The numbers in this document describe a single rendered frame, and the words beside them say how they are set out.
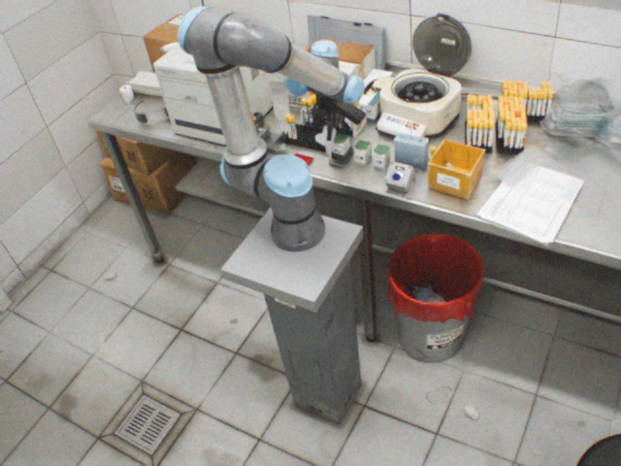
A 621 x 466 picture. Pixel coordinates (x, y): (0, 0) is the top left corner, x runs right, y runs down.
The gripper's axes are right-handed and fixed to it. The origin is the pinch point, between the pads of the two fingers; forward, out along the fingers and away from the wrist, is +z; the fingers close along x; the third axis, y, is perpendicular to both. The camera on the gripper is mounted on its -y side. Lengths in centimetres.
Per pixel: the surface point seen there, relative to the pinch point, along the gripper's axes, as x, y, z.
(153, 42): -26, 100, -10
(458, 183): 4.1, -40.8, 0.6
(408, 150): -3.4, -22.0, -0.7
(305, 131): -6.2, 17.3, 3.8
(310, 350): 48, -10, 45
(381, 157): 1.1, -14.7, 0.8
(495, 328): -18, -56, 94
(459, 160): -8.8, -36.8, 2.6
